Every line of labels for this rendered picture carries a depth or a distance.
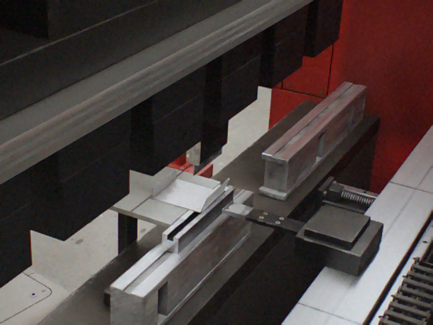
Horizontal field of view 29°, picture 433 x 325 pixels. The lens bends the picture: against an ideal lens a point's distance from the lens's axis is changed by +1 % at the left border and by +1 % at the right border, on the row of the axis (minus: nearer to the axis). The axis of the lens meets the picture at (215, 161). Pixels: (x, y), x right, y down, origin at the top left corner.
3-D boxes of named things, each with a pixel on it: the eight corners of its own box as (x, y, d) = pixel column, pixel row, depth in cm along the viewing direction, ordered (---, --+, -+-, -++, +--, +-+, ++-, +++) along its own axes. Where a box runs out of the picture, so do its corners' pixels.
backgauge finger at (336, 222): (241, 200, 149) (243, 175, 147) (381, 242, 139) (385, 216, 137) (209, 229, 140) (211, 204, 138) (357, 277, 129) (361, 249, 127)
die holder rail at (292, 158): (340, 115, 215) (345, 80, 211) (362, 120, 213) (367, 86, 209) (258, 193, 175) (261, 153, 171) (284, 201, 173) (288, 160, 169)
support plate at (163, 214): (101, 151, 163) (101, 147, 163) (220, 186, 153) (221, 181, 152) (42, 188, 149) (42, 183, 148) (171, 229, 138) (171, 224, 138)
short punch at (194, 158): (216, 152, 145) (219, 101, 141) (226, 155, 145) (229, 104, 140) (188, 174, 137) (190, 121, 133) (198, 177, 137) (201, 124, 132)
